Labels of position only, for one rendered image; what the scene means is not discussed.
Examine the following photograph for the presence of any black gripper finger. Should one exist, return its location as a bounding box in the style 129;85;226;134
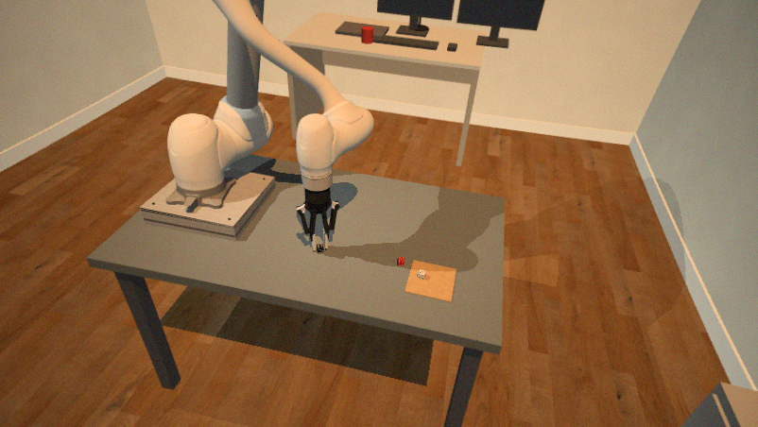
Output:
321;200;339;248
297;205;317;250

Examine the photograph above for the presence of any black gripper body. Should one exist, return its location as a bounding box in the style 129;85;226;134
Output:
303;188;332;214

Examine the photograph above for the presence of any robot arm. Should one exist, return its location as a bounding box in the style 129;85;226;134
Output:
166;0;374;211

